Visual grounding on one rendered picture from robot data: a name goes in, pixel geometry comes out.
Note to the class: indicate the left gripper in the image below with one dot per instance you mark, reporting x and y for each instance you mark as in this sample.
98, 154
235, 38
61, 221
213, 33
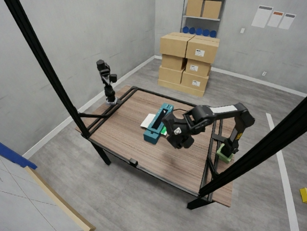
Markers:
105, 76

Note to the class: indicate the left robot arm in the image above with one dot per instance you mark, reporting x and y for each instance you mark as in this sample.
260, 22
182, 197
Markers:
113, 78

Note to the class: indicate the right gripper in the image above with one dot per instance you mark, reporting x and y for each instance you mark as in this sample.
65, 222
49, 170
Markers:
189, 139

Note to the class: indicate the white sheet of paper with printed lines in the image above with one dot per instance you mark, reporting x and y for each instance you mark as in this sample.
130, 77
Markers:
148, 120

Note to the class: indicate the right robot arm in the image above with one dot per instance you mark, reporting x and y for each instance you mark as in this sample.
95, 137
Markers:
205, 115

